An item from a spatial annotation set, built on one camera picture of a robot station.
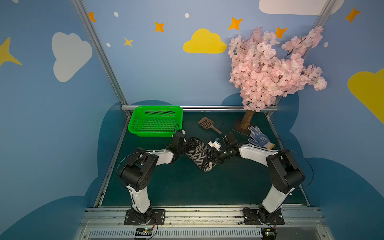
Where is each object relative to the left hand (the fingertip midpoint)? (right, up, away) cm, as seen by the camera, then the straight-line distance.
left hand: (196, 141), depth 95 cm
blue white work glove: (+47, 0, +11) cm, 48 cm away
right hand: (+7, -11, -7) cm, 15 cm away
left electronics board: (-27, -43, -22) cm, 55 cm away
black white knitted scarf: (+1, -7, -7) cm, 10 cm away
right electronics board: (+36, -44, -22) cm, 61 cm away
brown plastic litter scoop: (+9, +12, +20) cm, 25 cm away
